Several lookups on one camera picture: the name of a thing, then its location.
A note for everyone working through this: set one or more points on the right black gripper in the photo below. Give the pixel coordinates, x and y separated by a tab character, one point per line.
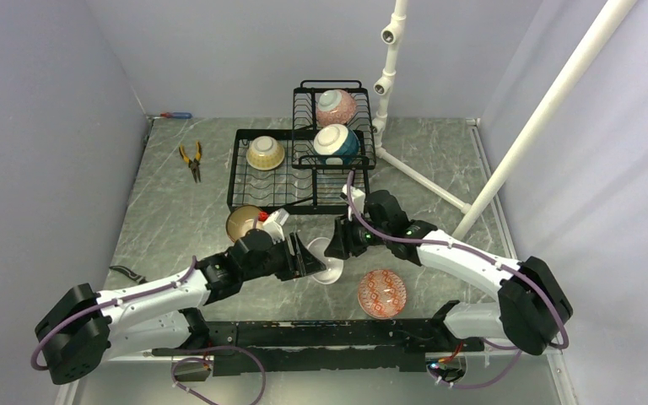
342	242

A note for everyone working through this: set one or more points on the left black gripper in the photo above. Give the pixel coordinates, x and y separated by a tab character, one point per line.
305	262

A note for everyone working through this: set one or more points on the black wire dish rack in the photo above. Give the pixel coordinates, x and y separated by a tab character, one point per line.
306	183

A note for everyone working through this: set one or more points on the teal white bowl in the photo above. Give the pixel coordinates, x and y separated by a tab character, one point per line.
336	144

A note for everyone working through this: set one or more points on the yellow sun pattern bowl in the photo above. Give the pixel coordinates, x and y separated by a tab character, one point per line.
265	153

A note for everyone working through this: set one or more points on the pink floral bowl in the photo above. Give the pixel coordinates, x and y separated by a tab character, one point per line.
335	106

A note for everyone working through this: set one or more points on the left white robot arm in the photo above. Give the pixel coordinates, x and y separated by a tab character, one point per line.
86	328

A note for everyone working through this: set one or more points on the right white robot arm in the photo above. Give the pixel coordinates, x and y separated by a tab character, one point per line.
529	308

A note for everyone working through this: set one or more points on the red geometric pattern bowl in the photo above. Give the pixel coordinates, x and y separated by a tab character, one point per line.
382	294

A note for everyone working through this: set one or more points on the brown glazed bowl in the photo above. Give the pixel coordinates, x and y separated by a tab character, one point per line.
242	220

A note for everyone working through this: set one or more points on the red blue screwdriver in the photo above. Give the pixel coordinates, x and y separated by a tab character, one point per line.
176	115

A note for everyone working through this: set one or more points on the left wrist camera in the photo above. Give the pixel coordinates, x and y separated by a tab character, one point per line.
273	223

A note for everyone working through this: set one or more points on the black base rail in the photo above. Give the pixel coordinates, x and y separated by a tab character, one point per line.
242	347

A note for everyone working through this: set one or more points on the yellow handled pliers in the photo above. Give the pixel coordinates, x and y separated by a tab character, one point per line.
193	164

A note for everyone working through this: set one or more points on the black handled pliers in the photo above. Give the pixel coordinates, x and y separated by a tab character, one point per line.
128	273

